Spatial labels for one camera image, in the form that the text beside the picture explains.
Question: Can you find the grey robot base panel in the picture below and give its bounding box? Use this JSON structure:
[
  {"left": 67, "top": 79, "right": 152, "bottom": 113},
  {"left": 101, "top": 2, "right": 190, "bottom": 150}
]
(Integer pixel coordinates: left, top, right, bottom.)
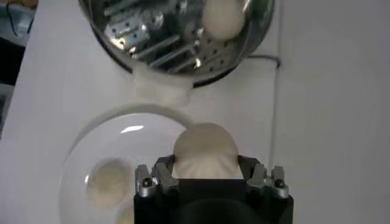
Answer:
[{"left": 0, "top": 2, "right": 39, "bottom": 46}]

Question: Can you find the large white round plate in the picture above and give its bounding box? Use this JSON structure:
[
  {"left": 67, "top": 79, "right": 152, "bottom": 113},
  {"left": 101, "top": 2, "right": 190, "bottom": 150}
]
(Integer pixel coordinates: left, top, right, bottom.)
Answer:
[{"left": 57, "top": 103, "right": 196, "bottom": 224}]

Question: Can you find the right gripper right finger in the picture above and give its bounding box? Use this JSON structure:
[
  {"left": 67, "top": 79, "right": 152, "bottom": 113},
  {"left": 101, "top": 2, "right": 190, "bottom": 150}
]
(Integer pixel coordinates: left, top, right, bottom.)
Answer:
[{"left": 237, "top": 155, "right": 290, "bottom": 199}]

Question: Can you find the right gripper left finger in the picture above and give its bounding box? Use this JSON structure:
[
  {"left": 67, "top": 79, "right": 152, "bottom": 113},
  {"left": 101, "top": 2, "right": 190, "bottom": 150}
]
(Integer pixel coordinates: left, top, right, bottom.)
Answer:
[{"left": 133, "top": 155, "right": 180, "bottom": 198}]

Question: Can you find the black pot power cord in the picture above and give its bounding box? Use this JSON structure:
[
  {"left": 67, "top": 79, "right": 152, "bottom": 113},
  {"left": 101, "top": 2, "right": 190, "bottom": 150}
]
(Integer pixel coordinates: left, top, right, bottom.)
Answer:
[{"left": 246, "top": 54, "right": 283, "bottom": 69}]

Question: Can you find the stainless steel steamer basket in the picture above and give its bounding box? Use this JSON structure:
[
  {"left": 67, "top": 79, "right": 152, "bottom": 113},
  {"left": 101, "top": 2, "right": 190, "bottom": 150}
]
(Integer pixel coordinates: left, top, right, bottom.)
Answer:
[{"left": 77, "top": 0, "right": 277, "bottom": 106}]

